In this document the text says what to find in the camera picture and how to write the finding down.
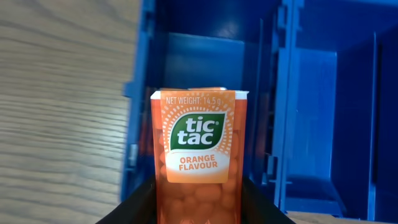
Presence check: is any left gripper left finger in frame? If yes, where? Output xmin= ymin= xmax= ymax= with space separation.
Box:
xmin=96 ymin=175 xmax=158 ymax=224

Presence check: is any orange candy box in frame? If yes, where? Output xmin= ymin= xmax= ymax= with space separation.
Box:
xmin=150 ymin=86 xmax=249 ymax=224

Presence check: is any blue tray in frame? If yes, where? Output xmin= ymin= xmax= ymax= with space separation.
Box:
xmin=119 ymin=0 xmax=398 ymax=223

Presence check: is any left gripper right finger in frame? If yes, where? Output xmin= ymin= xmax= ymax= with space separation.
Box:
xmin=241 ymin=176 xmax=296 ymax=224

